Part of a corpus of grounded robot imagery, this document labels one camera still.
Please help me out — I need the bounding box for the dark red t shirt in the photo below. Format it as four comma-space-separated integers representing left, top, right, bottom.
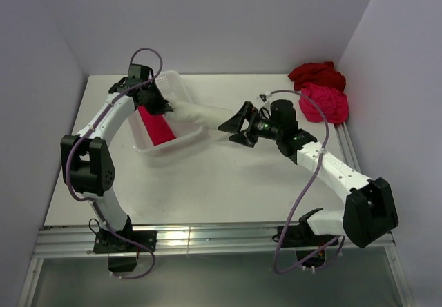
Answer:
288, 61, 346, 92

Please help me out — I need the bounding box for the rolled pink t shirt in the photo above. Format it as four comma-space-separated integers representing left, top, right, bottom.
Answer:
137, 106, 176, 146

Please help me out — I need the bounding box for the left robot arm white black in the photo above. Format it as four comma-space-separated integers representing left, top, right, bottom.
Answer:
61, 63, 172, 251

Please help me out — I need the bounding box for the aluminium rail frame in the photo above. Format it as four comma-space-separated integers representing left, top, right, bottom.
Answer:
17, 122, 415, 307

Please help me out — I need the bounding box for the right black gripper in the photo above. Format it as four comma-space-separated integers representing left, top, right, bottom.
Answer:
218, 101, 282, 148

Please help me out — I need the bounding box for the white plastic basket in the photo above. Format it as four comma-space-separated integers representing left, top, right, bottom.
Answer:
127, 70, 203, 156

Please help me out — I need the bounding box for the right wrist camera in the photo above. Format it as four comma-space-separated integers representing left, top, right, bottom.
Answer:
256, 91, 272, 108

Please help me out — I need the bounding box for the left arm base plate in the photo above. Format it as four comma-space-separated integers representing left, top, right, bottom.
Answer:
88, 218, 157, 279

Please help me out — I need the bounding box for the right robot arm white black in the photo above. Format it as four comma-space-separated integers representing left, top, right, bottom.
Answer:
218, 100, 398, 248

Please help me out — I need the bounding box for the white t shirt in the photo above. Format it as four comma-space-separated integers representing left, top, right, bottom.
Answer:
165, 101, 234, 130

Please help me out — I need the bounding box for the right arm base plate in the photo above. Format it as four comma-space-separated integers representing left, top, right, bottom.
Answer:
271, 224, 340, 250

